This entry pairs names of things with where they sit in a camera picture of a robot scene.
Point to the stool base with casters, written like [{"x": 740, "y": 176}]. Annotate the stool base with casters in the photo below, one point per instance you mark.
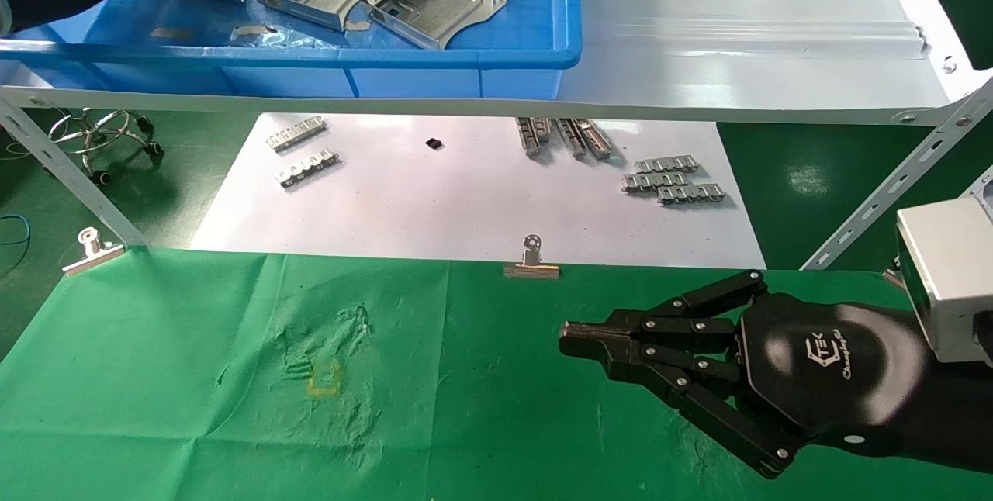
[{"x": 91, "y": 131}]

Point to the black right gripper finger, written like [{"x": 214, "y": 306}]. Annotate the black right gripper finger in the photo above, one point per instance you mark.
[
  {"x": 698, "y": 365},
  {"x": 690, "y": 326}
]

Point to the silver binder clip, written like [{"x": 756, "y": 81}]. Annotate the silver binder clip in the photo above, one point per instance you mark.
[
  {"x": 93, "y": 251},
  {"x": 531, "y": 268}
]

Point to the grooved metal rail piece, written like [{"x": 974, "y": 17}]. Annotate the grooved metal rail piece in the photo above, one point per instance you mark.
[
  {"x": 534, "y": 135},
  {"x": 597, "y": 139},
  {"x": 571, "y": 138}
]

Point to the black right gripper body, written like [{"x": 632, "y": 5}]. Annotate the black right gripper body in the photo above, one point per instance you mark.
[{"x": 838, "y": 377}]

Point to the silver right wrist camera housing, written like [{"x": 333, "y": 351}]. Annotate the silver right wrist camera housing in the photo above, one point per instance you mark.
[{"x": 950, "y": 276}]

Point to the notched metal strip part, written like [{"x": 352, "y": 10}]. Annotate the notched metal strip part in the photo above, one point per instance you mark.
[
  {"x": 295, "y": 133},
  {"x": 666, "y": 165},
  {"x": 655, "y": 181},
  {"x": 690, "y": 193},
  {"x": 307, "y": 168}
]

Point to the grey tape patch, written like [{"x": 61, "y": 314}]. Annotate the grey tape patch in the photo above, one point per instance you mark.
[
  {"x": 172, "y": 33},
  {"x": 254, "y": 29},
  {"x": 357, "y": 24}
]

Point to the grey metal shelf rack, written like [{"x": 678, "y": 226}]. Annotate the grey metal shelf rack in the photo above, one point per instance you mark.
[{"x": 737, "y": 36}]

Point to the green table cloth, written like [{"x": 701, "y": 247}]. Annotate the green table cloth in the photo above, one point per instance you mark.
[{"x": 465, "y": 377}]

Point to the blue plastic bin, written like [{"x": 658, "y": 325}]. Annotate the blue plastic bin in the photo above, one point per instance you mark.
[{"x": 465, "y": 82}]

